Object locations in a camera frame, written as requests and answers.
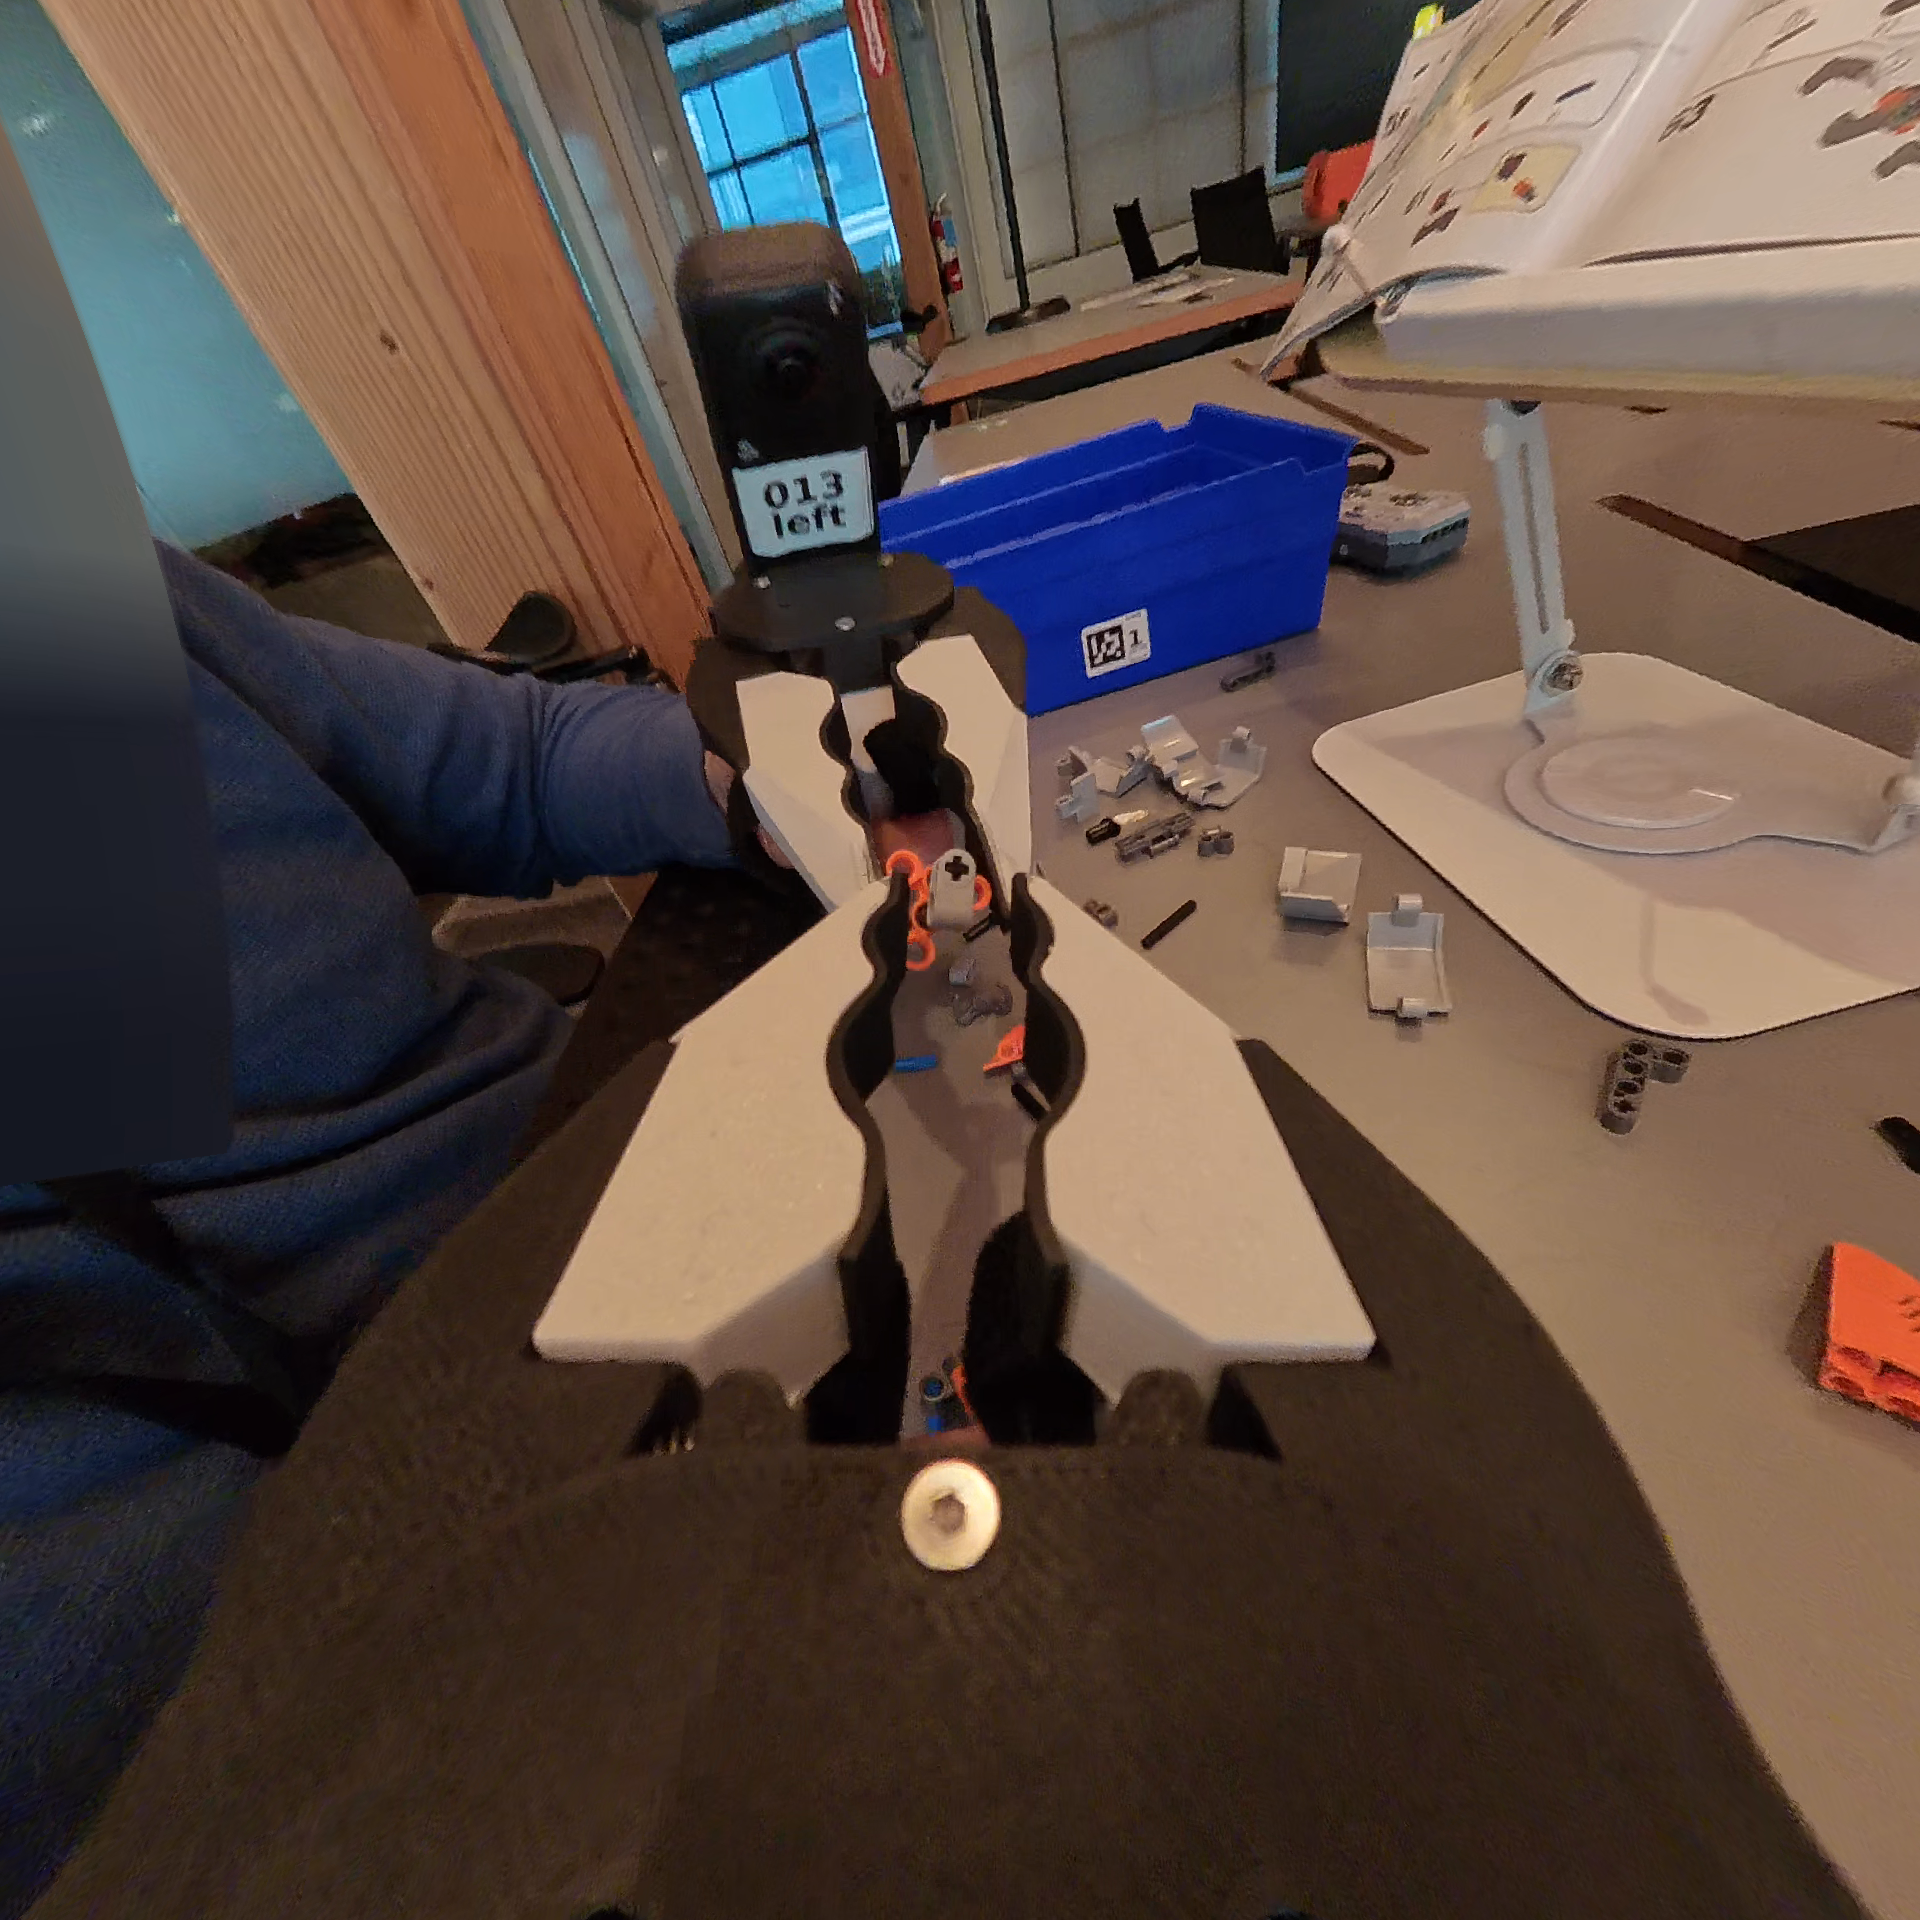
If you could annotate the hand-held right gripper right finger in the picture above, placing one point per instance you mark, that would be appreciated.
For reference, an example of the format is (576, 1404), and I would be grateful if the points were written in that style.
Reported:
(1201, 1202)

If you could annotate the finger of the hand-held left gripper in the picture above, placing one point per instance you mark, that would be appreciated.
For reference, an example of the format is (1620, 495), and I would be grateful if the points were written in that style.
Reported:
(786, 764)
(984, 722)

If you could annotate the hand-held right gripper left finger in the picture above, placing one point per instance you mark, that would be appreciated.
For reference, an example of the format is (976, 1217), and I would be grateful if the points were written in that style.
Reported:
(690, 1202)

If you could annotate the orange t-shaped beam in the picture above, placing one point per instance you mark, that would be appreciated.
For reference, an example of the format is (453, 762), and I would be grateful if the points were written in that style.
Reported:
(901, 865)

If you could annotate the light grey axle connector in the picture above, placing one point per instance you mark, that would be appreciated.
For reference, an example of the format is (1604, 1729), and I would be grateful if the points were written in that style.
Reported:
(954, 885)

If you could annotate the person's left forearm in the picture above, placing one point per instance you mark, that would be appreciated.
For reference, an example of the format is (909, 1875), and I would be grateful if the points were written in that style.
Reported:
(570, 764)

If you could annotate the person's left hand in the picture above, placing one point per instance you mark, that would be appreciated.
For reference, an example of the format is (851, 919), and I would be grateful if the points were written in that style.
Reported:
(720, 783)

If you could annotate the grey angled panel piece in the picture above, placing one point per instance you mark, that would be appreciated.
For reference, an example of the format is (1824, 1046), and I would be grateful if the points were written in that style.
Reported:
(1074, 788)

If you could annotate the grey block piece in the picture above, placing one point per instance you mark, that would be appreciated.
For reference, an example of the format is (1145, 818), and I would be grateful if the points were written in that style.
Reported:
(1147, 757)
(1317, 885)

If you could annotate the window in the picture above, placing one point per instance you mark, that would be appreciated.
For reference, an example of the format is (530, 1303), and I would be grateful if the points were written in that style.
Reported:
(779, 166)

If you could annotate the red fire extinguisher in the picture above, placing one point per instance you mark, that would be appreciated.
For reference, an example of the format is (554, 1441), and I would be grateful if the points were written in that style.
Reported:
(947, 249)

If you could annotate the blue plastic bin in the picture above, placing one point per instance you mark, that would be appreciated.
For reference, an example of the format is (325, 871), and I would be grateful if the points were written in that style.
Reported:
(1140, 541)

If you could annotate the orange wedge piece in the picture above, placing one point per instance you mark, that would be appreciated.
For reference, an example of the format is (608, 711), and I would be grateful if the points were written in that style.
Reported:
(1875, 1335)
(1009, 1051)

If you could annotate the black floor stand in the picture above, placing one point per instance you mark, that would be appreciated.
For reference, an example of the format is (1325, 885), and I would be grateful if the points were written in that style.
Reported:
(1027, 311)

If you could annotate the black chair armrest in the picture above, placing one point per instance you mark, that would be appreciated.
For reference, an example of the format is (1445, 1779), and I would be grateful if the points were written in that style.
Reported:
(556, 639)

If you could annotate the scattered small black grey pieces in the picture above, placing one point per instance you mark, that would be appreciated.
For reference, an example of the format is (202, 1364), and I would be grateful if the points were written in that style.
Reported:
(1166, 927)

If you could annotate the wooden background desk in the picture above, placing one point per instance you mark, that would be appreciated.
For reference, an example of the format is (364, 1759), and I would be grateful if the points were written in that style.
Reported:
(1080, 346)

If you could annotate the black office chair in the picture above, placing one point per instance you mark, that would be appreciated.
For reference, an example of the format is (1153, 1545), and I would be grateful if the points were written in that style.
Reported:
(1136, 236)
(1236, 219)

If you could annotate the dark grey short beam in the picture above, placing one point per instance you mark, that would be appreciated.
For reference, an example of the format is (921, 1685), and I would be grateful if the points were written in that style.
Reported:
(1636, 1084)

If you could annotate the grey electronic module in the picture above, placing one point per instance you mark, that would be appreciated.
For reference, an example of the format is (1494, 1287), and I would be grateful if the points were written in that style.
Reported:
(1402, 529)

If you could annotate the white book stand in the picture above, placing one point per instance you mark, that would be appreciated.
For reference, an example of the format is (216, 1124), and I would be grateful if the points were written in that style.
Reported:
(1650, 931)

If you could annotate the orange plastic case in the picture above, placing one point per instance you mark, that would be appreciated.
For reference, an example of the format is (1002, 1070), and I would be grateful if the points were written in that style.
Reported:
(1333, 183)

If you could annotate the black computer monitor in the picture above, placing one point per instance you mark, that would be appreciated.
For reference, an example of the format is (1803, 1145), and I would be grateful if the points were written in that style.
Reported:
(1348, 77)

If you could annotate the small black connector piece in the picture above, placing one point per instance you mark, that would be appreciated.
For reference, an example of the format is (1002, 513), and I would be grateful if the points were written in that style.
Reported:
(1901, 1145)

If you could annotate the open instruction booklet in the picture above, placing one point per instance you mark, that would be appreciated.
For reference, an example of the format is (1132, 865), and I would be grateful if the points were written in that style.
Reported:
(1576, 137)

